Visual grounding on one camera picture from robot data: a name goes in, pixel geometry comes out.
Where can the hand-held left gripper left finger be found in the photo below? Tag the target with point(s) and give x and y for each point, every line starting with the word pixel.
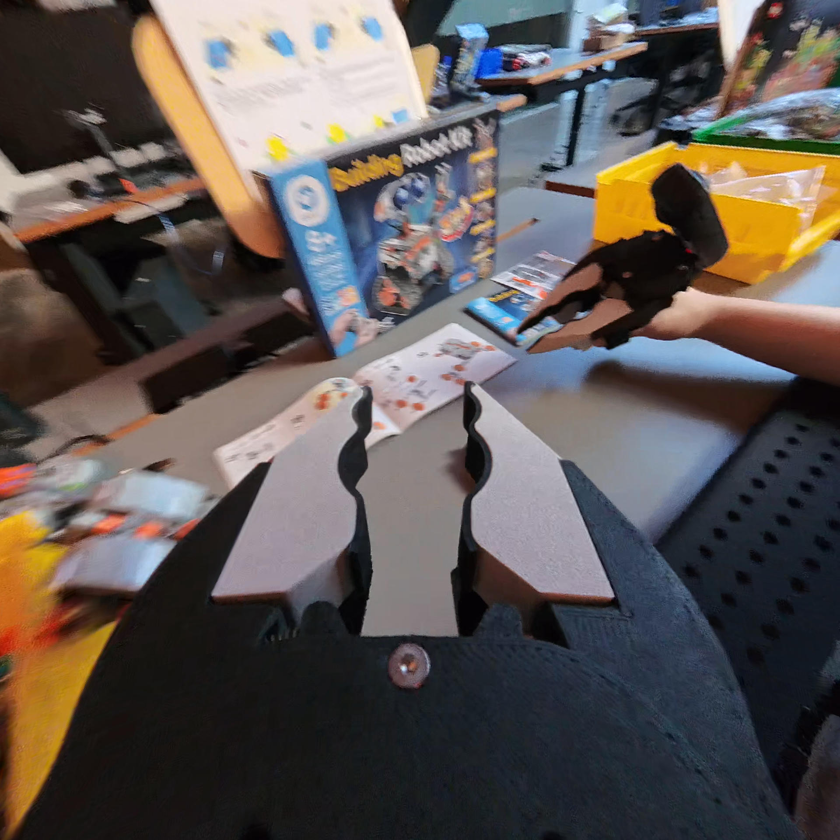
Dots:
pixel 295 525

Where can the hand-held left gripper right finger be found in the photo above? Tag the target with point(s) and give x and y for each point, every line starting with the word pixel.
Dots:
pixel 525 525

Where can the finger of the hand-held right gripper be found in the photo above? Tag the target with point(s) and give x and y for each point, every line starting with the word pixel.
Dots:
pixel 571 295
pixel 577 331

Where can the blue cover booklet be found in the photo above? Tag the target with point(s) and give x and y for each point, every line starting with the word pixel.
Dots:
pixel 499 312

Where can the yellow plastic parts bin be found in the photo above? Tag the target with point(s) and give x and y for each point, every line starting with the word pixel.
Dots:
pixel 39 722

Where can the person's right forearm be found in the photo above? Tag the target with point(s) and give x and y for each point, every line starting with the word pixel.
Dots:
pixel 768 334

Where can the wooden side desk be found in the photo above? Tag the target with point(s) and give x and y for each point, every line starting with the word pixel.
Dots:
pixel 85 213

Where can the person's right hand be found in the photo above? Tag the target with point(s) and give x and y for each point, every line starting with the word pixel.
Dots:
pixel 663 318

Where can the clear plastic bags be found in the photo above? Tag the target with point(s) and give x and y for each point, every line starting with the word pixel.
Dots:
pixel 774 184

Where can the open instruction booklet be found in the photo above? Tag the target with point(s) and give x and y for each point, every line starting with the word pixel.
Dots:
pixel 426 380

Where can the green tray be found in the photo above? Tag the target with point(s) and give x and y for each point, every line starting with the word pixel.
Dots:
pixel 754 141

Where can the blue robot kit box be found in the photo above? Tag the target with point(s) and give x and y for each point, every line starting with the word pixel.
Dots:
pixel 407 229

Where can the grey orange toy robot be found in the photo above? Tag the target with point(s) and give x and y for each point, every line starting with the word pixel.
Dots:
pixel 118 564

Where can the clear bag of parts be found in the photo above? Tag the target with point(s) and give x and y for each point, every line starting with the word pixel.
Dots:
pixel 787 115

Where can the wooden background table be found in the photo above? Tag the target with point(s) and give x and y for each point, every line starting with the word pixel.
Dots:
pixel 564 65

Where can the black perforated chair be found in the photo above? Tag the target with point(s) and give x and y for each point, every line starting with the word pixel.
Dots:
pixel 754 558

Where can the colourful printed box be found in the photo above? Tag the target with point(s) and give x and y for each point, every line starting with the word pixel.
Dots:
pixel 787 59

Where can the white instruction poster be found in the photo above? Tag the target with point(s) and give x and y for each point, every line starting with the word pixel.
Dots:
pixel 295 72

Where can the tan wooden board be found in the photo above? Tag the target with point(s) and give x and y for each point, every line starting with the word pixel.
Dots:
pixel 197 144

